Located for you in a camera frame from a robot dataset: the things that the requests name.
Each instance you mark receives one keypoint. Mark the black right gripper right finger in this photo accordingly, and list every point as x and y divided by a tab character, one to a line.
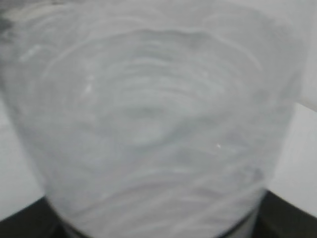
279	219

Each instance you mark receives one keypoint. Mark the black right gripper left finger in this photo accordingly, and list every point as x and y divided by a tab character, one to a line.
35	221

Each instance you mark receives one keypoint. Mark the clear plastic water bottle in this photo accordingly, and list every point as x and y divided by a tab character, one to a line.
152	118

